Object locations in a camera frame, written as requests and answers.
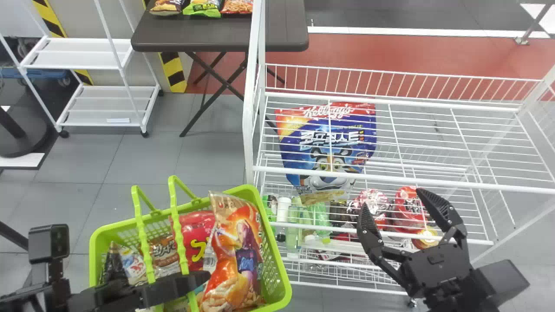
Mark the white bottle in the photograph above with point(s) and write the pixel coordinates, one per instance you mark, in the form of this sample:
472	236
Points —
283	212

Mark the black side table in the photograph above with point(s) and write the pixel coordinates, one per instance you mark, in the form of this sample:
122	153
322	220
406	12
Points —
217	32

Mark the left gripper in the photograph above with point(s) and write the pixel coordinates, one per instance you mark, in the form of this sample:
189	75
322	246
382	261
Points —
108	295

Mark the blue cereal bag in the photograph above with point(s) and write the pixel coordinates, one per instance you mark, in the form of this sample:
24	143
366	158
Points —
321	130

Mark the green bottle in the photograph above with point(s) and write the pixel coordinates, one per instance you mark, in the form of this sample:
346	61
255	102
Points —
321	221

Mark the white shelf trolley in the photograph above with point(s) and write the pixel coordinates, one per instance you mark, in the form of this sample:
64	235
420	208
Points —
86	60

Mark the yellow can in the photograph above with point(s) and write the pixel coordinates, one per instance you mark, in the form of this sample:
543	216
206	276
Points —
427	237

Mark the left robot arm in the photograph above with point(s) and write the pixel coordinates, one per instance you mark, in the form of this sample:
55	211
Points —
26	300

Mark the yellow black striped post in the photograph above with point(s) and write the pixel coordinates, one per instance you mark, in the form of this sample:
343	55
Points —
54	24
173	69

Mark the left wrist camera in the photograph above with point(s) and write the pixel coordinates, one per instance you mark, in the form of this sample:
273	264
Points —
47	242

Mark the green basket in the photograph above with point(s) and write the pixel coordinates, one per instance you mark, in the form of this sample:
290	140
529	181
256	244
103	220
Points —
277	277

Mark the red noodle cup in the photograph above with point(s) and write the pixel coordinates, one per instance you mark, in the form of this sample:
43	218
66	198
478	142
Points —
376	203
407	208

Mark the green snack packet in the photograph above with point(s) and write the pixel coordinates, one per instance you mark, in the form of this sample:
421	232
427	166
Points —
203	8

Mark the black snack packet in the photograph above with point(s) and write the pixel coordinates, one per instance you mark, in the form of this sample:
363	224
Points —
112	264

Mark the white snack packet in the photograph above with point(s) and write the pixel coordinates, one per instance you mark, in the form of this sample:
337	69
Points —
132	265

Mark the orange red snack packet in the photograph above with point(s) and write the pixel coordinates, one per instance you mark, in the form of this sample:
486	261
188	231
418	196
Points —
237	6

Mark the dark brown snack packet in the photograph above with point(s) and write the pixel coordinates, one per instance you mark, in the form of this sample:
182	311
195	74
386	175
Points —
167	6

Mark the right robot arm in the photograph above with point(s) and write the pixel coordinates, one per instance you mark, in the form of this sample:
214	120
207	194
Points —
451	304

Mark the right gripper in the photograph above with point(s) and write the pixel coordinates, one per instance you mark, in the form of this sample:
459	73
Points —
438	271

